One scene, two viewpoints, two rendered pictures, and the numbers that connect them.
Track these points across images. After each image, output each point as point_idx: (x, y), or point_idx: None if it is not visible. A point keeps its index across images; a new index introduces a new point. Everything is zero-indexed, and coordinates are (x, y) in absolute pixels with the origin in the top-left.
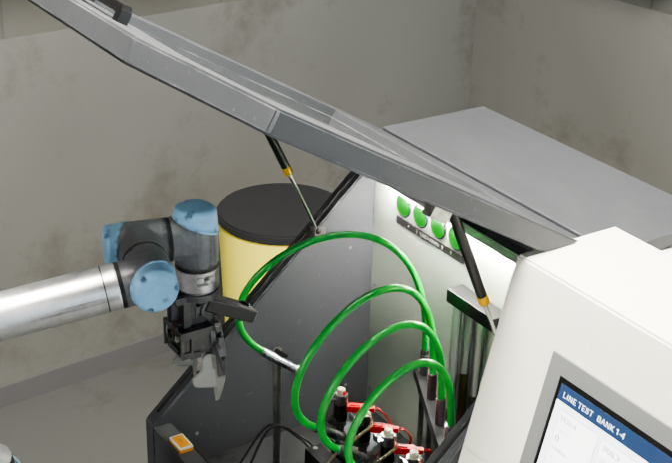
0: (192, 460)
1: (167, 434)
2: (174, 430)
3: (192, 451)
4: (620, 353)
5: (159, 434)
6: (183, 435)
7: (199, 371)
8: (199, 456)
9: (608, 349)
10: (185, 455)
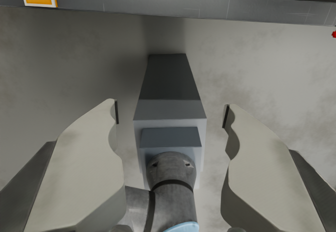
0: (74, 0)
1: None
2: None
3: None
4: None
5: (8, 6)
6: None
7: (118, 117)
8: None
9: None
10: (62, 2)
